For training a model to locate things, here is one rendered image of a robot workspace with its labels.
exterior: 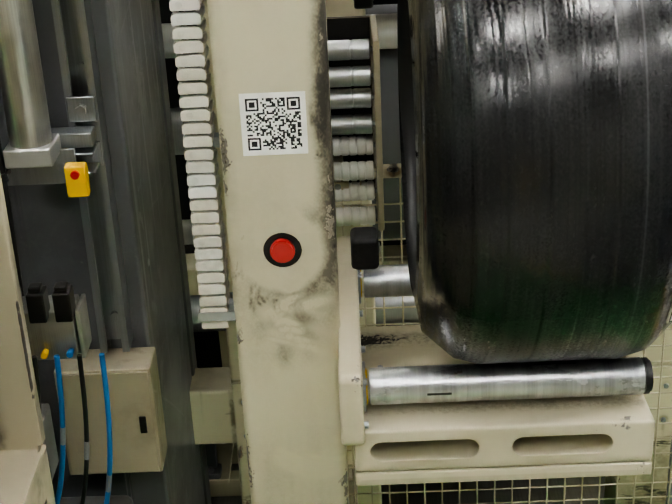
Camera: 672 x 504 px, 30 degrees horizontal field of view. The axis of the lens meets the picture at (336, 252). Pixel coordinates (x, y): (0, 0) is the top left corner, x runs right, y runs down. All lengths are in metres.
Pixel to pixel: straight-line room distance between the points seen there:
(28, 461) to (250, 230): 0.37
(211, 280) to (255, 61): 0.28
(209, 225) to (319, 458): 0.35
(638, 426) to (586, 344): 0.16
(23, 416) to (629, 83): 0.75
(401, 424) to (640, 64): 0.52
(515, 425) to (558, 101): 0.44
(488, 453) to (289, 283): 0.31
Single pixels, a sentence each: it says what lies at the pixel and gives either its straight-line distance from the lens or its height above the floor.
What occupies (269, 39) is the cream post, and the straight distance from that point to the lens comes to 1.41.
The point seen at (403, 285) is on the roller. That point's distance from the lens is 1.75.
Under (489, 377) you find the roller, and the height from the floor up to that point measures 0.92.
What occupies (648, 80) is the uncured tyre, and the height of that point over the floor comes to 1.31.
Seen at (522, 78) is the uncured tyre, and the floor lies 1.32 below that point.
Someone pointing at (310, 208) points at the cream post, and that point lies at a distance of 1.47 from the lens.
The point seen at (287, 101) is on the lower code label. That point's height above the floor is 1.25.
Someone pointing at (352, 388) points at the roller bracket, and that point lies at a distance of 1.45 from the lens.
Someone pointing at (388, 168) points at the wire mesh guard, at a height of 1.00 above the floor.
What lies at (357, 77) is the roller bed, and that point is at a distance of 1.83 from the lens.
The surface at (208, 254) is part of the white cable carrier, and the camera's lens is 1.52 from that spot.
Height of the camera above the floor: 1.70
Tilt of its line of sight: 25 degrees down
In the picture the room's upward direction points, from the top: 3 degrees counter-clockwise
